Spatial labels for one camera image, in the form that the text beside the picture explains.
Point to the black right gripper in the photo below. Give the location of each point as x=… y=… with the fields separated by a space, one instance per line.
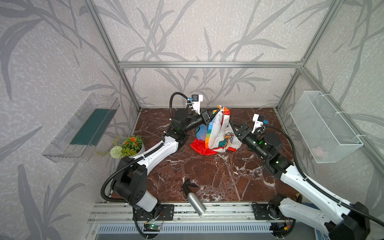
x=241 y=131

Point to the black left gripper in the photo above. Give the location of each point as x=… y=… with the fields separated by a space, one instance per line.
x=205 y=117

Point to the white colourful children's jacket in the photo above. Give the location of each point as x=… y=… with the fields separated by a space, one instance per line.
x=217 y=137

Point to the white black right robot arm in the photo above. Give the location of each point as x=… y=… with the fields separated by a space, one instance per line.
x=333 y=216

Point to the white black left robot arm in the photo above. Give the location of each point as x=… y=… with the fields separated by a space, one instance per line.
x=128 y=184

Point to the silver spray bottle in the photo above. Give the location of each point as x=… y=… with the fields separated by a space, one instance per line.
x=192 y=198

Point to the small potted flower plant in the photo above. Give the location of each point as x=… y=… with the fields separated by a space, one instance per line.
x=129 y=147

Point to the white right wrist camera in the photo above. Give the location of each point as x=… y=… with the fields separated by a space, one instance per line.
x=259 y=121

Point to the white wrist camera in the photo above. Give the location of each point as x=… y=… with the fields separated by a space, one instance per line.
x=194 y=103
x=259 y=121

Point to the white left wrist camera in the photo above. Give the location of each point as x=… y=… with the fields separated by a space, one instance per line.
x=194 y=103

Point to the white wire mesh basket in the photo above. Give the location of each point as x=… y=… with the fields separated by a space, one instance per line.
x=325 y=131

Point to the clear plastic wall shelf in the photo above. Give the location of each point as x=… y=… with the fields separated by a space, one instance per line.
x=77 y=141

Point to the aluminium frame profile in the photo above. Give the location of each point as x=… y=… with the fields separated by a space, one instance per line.
x=299 y=66

